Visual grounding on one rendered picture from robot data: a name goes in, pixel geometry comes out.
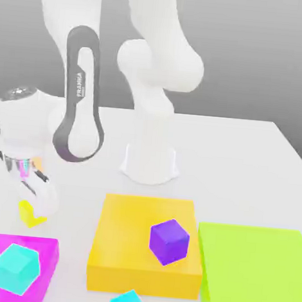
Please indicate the small purple cube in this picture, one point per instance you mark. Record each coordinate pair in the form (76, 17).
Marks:
(168, 242)

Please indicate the small yellow cube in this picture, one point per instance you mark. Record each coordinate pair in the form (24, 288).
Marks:
(26, 213)

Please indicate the large orange box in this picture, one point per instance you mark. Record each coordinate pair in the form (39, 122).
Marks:
(122, 241)

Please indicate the large lime green box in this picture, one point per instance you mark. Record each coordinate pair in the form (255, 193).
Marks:
(253, 273)

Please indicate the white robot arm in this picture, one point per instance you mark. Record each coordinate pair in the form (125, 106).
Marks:
(158, 64)

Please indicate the large magenta box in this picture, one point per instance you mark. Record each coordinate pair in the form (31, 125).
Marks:
(49, 255)

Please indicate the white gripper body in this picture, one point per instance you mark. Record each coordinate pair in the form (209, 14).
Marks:
(45, 198)

